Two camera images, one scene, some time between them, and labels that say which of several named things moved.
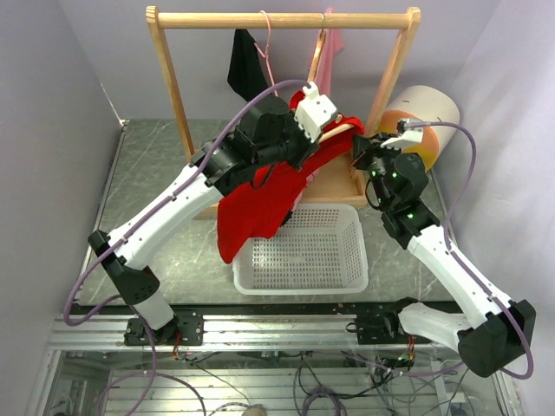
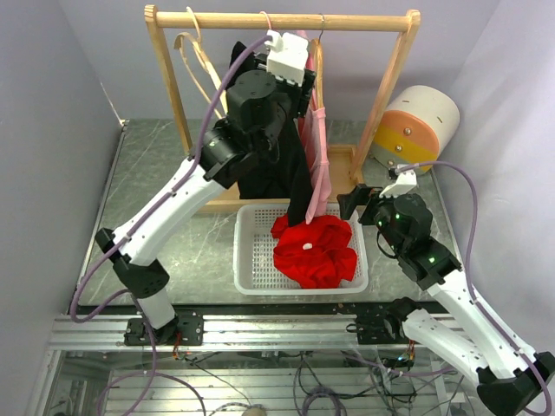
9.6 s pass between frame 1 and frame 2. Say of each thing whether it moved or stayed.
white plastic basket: stayed
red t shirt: moved
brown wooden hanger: stayed
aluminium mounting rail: stayed
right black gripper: moved
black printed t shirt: moved
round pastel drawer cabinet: stayed
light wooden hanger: moved
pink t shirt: moved
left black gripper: moved
